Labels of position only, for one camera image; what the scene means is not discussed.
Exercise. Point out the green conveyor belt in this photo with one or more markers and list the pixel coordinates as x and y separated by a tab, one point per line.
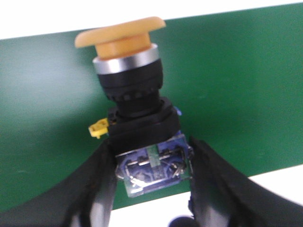
236	77

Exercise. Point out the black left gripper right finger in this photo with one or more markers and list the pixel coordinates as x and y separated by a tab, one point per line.
221	196

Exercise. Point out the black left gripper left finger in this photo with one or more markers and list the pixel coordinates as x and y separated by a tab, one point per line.
83	199

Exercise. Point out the yellow mushroom push button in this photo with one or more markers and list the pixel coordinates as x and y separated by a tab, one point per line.
143	128

